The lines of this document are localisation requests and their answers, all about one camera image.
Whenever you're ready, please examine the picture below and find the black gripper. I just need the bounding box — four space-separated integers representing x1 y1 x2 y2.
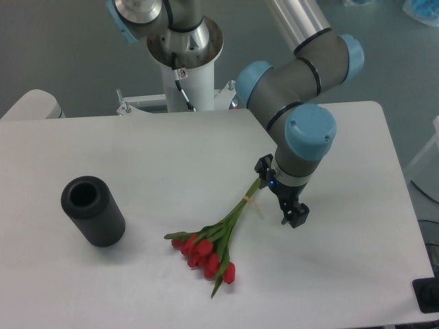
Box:
254 154 309 228

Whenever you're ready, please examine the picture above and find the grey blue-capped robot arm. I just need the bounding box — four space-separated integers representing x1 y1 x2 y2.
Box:
106 1 364 228

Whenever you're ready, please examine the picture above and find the red tulip bouquet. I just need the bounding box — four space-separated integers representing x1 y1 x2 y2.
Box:
164 178 261 297

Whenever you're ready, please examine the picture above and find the black device at table edge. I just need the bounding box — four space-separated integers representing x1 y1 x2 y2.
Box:
412 278 438 314

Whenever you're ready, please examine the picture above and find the black ribbed cylindrical vase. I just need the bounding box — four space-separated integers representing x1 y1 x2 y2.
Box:
60 175 126 247

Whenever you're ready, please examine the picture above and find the blue plastic bag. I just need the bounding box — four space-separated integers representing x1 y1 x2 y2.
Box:
403 0 438 27

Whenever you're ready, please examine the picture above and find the white chair back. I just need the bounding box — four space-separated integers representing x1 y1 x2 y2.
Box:
1 89 66 122

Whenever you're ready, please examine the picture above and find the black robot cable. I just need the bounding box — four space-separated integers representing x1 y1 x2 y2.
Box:
170 51 198 112

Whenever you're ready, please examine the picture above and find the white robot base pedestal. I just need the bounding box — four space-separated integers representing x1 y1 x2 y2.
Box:
117 16 238 115

